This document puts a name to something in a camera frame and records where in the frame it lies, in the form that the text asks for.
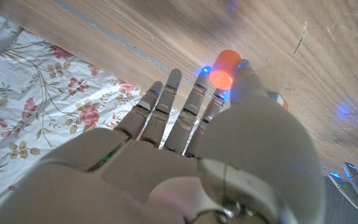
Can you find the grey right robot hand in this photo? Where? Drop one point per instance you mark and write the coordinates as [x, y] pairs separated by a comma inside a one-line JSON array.
[[135, 180]]

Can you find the orange glue stick cap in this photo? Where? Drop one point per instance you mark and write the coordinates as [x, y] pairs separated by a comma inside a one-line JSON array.
[[224, 70]]

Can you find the floral backdrop cloth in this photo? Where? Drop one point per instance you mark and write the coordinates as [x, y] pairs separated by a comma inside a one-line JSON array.
[[26, 93]]

